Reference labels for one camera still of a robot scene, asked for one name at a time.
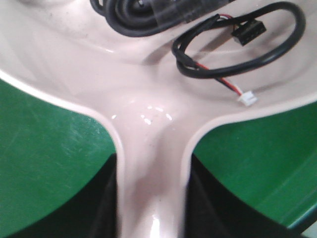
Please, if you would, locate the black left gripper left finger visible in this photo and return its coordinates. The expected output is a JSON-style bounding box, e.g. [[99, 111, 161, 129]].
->
[[14, 154, 117, 238]]

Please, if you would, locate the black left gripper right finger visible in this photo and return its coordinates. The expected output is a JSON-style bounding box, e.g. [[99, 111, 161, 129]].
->
[[185, 155, 302, 238]]

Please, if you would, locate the beige plastic dustpan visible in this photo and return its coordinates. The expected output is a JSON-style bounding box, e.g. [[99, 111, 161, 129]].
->
[[0, 0, 317, 238]]

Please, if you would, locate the black cable bundle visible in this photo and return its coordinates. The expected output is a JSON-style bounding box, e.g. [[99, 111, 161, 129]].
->
[[89, 0, 307, 107]]

